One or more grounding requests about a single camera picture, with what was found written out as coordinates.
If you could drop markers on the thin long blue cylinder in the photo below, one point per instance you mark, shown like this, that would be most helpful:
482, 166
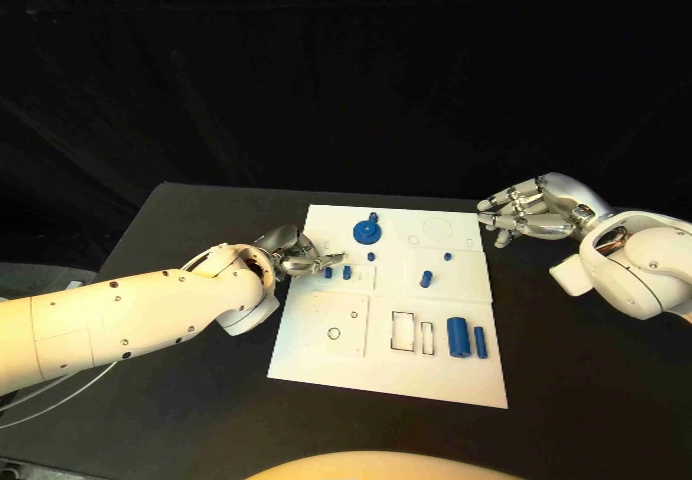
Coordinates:
481, 343

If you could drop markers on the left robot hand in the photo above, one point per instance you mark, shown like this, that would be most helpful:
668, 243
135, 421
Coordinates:
292, 262

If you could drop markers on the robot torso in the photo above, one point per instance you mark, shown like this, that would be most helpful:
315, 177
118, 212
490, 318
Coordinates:
379, 468

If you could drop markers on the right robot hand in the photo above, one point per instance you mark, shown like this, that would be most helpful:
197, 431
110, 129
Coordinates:
546, 221

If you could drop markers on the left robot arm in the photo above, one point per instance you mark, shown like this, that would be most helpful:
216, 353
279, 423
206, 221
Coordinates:
135, 311

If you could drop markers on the white task board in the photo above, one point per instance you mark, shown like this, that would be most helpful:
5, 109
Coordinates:
335, 367

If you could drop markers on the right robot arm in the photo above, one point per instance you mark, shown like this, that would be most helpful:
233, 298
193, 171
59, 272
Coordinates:
638, 270

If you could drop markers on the short blue cylinder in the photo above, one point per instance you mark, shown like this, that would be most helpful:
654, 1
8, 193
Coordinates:
426, 279

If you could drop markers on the blue gear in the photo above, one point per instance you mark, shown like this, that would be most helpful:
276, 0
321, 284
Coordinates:
364, 236

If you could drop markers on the large blue cylinder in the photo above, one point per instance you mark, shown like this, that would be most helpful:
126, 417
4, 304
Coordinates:
459, 337

